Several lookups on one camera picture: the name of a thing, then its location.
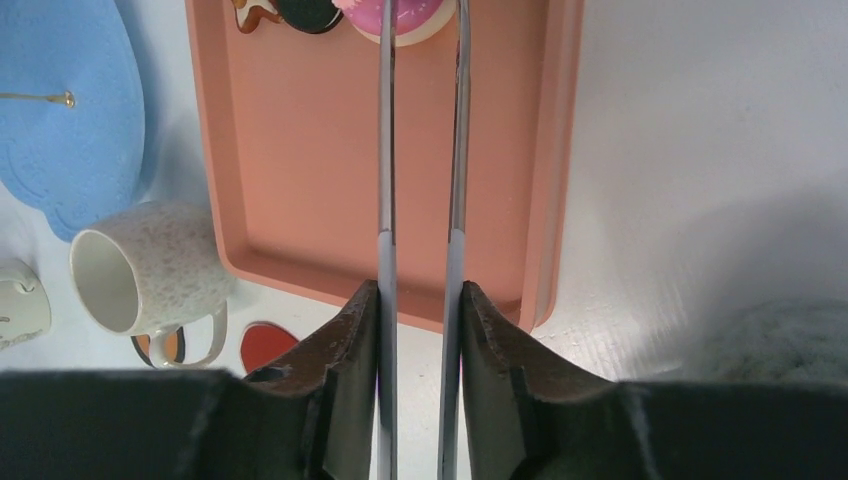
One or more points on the blue three-tier cake stand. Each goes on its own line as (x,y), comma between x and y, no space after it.
(73,118)

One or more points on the grey speckled mug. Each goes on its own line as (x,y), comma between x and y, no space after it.
(776,341)

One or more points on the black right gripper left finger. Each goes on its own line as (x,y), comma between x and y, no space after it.
(306,415)

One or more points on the black sandwich cookie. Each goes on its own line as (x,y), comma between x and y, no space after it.
(309,16)

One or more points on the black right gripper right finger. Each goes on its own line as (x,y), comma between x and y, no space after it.
(531,414)

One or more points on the orange black-rimmed coaster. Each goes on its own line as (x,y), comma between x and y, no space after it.
(175,347)

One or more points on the pink frosted donut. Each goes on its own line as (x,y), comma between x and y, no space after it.
(416,20)

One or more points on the metal tongs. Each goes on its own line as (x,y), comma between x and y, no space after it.
(386,241)

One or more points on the pink rectangular tray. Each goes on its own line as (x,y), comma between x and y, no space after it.
(290,122)

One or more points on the red apple-shaped coaster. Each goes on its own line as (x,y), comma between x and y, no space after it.
(263,342)

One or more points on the white speckled mug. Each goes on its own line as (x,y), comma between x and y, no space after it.
(151,270)

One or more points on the star-shaped brown cookie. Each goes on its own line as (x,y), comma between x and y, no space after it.
(249,14)

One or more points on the green-lined floral cream mug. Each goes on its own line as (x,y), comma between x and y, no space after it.
(25,308)

